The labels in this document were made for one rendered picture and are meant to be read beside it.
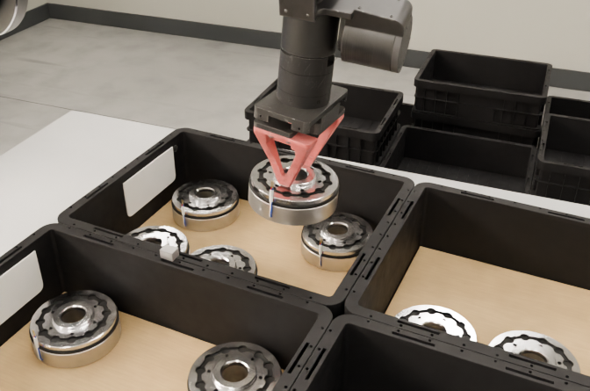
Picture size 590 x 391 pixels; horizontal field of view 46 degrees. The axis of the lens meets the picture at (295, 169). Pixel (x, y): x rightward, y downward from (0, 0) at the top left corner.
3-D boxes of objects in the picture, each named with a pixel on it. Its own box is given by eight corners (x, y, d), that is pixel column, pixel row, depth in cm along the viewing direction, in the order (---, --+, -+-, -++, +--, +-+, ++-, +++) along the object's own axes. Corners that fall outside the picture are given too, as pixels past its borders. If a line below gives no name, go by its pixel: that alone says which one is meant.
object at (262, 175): (233, 187, 77) (233, 182, 77) (277, 151, 85) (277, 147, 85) (313, 216, 73) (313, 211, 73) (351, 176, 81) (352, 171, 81)
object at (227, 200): (159, 205, 105) (158, 201, 105) (198, 176, 113) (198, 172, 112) (212, 224, 101) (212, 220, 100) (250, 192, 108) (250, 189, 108)
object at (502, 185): (370, 267, 206) (377, 169, 189) (394, 215, 230) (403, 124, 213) (507, 300, 193) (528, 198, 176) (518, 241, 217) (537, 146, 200)
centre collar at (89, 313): (43, 322, 82) (42, 318, 82) (75, 299, 86) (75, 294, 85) (72, 337, 80) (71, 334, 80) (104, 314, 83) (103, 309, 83)
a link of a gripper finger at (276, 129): (330, 176, 80) (340, 102, 75) (302, 205, 74) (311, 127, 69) (278, 157, 82) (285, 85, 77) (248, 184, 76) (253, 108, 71)
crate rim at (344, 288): (53, 235, 90) (50, 219, 89) (181, 138, 113) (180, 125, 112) (337, 325, 75) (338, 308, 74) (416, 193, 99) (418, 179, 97)
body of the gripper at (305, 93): (347, 104, 77) (356, 41, 74) (306, 140, 70) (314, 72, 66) (296, 88, 80) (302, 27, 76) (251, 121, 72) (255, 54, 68)
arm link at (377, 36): (308, -86, 66) (277, -37, 61) (427, -66, 63) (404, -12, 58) (309, 17, 75) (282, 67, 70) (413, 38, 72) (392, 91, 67)
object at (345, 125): (247, 240, 218) (241, 111, 195) (283, 193, 242) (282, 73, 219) (369, 269, 205) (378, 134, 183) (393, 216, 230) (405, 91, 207)
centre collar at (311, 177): (265, 180, 78) (265, 176, 78) (285, 162, 82) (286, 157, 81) (303, 193, 76) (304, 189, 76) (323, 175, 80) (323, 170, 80)
